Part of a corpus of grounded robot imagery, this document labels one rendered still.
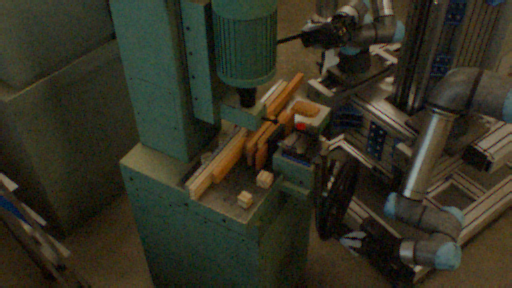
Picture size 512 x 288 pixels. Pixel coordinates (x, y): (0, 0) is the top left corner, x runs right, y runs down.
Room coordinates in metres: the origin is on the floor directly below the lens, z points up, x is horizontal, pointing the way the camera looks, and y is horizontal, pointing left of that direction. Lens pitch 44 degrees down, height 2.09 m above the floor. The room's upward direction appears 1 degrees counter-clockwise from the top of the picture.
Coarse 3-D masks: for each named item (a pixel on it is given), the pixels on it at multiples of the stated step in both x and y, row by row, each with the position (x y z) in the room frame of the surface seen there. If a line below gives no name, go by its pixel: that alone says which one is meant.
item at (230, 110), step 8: (224, 96) 1.30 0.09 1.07; (232, 96) 1.29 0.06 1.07; (224, 104) 1.26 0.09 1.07; (232, 104) 1.25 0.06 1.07; (256, 104) 1.25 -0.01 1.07; (264, 104) 1.25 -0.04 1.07; (224, 112) 1.26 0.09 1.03; (232, 112) 1.24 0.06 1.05; (240, 112) 1.23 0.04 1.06; (248, 112) 1.22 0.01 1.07; (256, 112) 1.21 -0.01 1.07; (264, 112) 1.24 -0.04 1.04; (232, 120) 1.24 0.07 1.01; (240, 120) 1.23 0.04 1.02; (248, 120) 1.21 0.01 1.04; (256, 120) 1.20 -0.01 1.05; (264, 120) 1.24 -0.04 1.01; (248, 128) 1.21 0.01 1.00; (256, 128) 1.20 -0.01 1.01
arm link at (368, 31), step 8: (368, 24) 1.54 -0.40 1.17; (352, 32) 1.49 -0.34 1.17; (360, 32) 1.50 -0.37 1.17; (368, 32) 1.51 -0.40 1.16; (352, 40) 1.49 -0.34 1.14; (360, 40) 1.50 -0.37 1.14; (368, 40) 1.50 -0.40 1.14; (344, 48) 1.50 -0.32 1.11; (352, 48) 1.49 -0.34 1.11; (360, 48) 1.51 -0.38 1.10
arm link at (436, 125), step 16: (448, 80) 1.10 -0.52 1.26; (464, 80) 1.08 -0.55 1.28; (432, 96) 1.10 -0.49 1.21; (448, 96) 1.07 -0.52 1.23; (464, 96) 1.05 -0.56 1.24; (432, 112) 1.07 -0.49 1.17; (448, 112) 1.05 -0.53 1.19; (432, 128) 1.04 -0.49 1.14; (448, 128) 1.04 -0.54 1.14; (416, 144) 1.04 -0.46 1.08; (432, 144) 1.02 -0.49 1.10; (416, 160) 1.01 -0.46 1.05; (432, 160) 1.00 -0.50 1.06; (416, 176) 0.98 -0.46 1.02; (400, 192) 0.97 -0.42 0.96; (416, 192) 0.95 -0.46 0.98; (384, 208) 0.96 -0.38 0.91; (400, 208) 0.94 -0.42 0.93; (416, 208) 0.93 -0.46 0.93; (416, 224) 0.90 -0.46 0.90
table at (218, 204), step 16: (288, 112) 1.41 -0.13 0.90; (320, 112) 1.41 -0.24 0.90; (320, 128) 1.36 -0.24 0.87; (240, 160) 1.17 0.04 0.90; (224, 176) 1.10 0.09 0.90; (240, 176) 1.10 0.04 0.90; (256, 176) 1.10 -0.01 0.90; (272, 176) 1.10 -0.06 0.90; (208, 192) 1.04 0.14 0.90; (224, 192) 1.04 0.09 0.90; (240, 192) 1.04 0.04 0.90; (256, 192) 1.04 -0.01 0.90; (272, 192) 1.05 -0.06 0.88; (288, 192) 1.08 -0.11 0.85; (304, 192) 1.06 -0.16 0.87; (192, 208) 1.01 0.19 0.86; (208, 208) 0.98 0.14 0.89; (224, 208) 0.97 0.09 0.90; (240, 208) 0.97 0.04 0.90; (256, 208) 0.97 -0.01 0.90; (224, 224) 0.95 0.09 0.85; (240, 224) 0.92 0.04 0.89
